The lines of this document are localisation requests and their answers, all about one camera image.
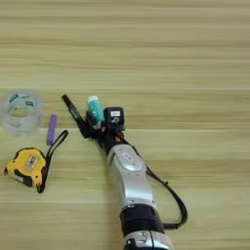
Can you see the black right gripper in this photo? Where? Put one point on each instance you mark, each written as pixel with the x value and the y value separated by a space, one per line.
pixel 109 138

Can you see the clear tape roll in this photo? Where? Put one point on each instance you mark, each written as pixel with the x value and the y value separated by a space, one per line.
pixel 9 125

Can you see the teal and white glue stick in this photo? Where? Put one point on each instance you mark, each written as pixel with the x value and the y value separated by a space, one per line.
pixel 95 109

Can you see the purple eraser bar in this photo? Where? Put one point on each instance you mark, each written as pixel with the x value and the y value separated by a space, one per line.
pixel 51 129

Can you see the black marker pen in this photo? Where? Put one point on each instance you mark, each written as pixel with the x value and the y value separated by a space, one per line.
pixel 72 110

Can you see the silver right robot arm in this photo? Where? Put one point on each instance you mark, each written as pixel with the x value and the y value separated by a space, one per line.
pixel 132 182

